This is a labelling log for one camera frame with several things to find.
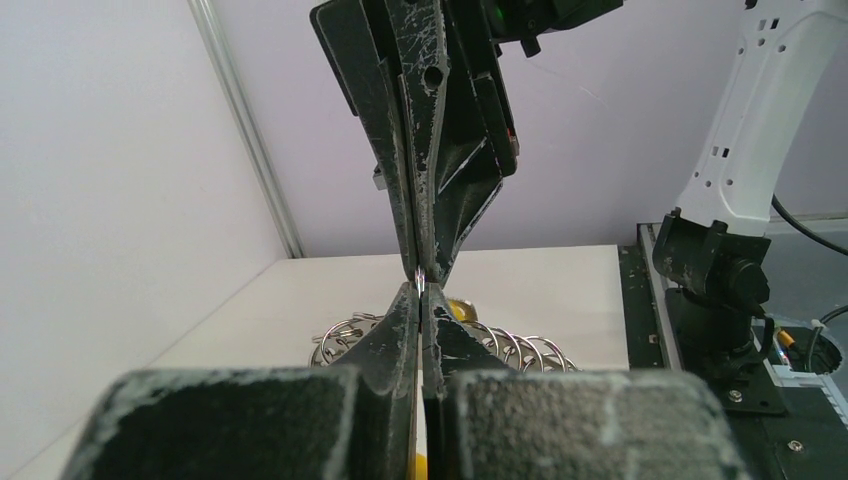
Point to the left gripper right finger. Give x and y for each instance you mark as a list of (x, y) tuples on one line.
[(486, 420)]

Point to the right circuit board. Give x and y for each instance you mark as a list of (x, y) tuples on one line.
[(788, 344)]

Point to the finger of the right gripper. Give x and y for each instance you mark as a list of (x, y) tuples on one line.
[(344, 30), (456, 129)]

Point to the yellow tag key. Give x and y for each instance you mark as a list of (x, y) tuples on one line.
[(463, 311)]

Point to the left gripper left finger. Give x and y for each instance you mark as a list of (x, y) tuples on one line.
[(352, 419)]

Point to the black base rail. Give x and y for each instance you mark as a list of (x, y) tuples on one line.
[(694, 301)]

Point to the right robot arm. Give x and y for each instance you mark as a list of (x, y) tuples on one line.
[(782, 50)]

